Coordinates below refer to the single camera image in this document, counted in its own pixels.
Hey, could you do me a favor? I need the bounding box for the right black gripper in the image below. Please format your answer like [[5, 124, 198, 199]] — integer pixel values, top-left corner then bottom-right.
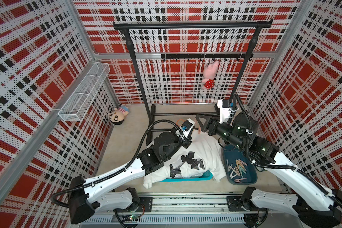
[[197, 114, 246, 151]]

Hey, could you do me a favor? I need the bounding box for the white printed t-shirt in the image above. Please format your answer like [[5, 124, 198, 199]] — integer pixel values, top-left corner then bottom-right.
[[143, 133, 226, 189]]

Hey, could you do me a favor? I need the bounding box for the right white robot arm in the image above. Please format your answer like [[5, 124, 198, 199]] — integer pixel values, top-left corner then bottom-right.
[[196, 94, 342, 228]]

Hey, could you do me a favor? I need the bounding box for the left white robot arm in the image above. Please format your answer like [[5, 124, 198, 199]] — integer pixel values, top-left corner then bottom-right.
[[50, 119, 195, 224]]

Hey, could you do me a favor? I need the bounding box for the teal flat tray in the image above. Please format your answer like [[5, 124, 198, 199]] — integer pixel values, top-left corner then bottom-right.
[[161, 171, 213, 182]]

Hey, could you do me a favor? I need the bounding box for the pink pig plush toy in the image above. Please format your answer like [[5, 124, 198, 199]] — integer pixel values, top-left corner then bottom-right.
[[202, 61, 219, 89]]

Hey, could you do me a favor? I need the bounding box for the dark teal clothespin bin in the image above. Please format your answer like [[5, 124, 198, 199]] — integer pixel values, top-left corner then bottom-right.
[[222, 145, 257, 185]]

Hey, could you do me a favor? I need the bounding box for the black-haired boy doll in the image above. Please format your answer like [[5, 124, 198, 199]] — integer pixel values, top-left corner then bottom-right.
[[108, 105, 129, 125]]

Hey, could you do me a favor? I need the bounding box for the black clothes rack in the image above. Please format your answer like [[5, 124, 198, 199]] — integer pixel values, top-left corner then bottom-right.
[[113, 19, 273, 144]]

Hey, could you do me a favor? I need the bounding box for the aluminium front rail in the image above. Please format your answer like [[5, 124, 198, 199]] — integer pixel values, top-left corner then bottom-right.
[[79, 194, 303, 228]]

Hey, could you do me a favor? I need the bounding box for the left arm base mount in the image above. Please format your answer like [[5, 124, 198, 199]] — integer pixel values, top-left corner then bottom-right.
[[117, 197, 153, 213]]

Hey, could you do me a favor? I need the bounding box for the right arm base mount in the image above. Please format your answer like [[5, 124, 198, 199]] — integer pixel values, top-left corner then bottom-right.
[[227, 196, 267, 212]]

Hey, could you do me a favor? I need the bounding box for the black wall hook rail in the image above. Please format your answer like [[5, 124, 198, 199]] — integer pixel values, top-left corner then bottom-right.
[[156, 53, 246, 60]]

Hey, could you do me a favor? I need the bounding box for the white wire mesh basket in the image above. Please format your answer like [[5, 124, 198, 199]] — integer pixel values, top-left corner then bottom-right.
[[59, 62, 110, 122]]

